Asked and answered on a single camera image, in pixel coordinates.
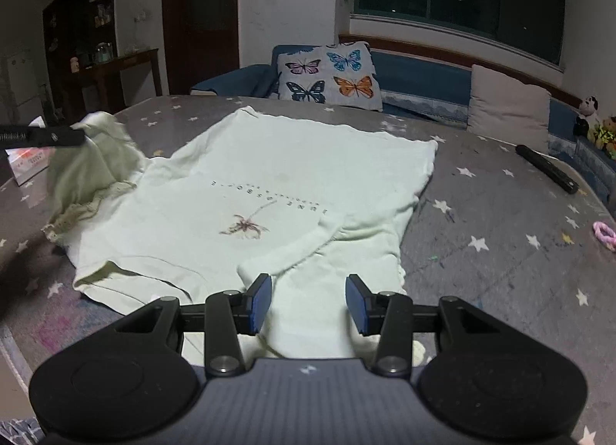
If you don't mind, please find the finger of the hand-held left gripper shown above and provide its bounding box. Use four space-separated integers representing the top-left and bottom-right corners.
0 124 87 150

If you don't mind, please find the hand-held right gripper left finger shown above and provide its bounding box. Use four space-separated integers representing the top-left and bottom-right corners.
113 274 273 377

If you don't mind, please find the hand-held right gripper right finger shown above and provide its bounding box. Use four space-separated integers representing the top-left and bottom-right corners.
345 274 506 377

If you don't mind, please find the pale green shirt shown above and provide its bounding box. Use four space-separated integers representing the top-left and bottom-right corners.
42 105 439 364

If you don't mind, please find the white red tissue box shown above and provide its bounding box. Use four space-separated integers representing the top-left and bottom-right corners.
6 146 53 186

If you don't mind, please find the white refrigerator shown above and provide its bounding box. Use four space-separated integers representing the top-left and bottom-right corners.
0 52 44 123

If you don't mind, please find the dark wooden side table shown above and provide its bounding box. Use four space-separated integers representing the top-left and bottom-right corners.
62 49 163 123

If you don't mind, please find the grey star print tablecloth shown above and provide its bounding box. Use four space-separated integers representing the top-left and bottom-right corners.
0 94 616 445

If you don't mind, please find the dark wooden shelf cabinet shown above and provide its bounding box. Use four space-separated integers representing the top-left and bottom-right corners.
42 0 119 123

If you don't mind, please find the dark wooden door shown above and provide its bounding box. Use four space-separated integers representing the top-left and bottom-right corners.
161 0 240 95

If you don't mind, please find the black remote control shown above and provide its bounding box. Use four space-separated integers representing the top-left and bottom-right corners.
515 144 579 194

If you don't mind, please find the butterfly print pillow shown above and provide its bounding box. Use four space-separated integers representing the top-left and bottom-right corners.
278 40 384 113

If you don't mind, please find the blue sofa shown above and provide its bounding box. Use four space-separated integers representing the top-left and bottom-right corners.
190 40 616 171

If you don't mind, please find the grey pillow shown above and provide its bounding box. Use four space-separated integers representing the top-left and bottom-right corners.
467 64 552 154

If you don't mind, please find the panda plush toy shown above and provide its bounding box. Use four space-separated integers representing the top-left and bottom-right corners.
572 96 600 138

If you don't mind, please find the pink braided ring toy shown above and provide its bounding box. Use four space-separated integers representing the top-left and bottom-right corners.
593 221 616 250

